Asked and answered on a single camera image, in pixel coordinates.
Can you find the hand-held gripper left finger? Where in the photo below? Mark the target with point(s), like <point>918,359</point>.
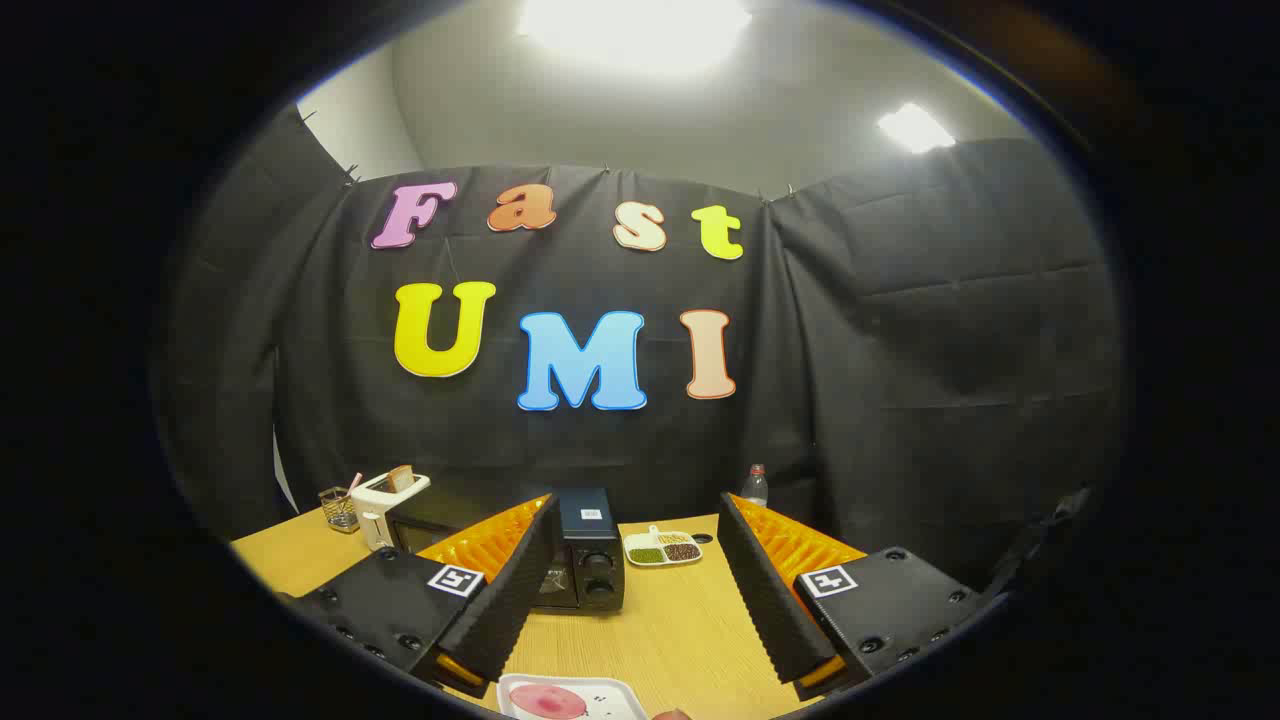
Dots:
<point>510,600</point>

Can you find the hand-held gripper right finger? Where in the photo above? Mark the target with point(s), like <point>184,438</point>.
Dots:
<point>770,610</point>

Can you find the black toaster oven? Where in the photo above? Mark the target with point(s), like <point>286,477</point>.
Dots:
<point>590,560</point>

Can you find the pink ham slice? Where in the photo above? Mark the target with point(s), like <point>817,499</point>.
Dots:
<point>548,702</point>

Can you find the white food tray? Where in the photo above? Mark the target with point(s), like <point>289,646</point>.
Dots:
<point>620,695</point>

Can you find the white bread toaster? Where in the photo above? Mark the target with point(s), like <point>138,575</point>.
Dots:
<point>375,510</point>

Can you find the clear water bottle red label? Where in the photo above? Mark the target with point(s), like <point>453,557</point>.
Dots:
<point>755,488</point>

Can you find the white divided dish with beans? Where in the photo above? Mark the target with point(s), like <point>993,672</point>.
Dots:
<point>660,552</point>

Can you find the brown bread slice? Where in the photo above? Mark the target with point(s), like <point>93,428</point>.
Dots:
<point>402,479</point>

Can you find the small ceiling light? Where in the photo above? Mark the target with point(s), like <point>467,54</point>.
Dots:
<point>915,128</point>

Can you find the large ceiling light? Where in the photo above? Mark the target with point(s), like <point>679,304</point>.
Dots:
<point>635,30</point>

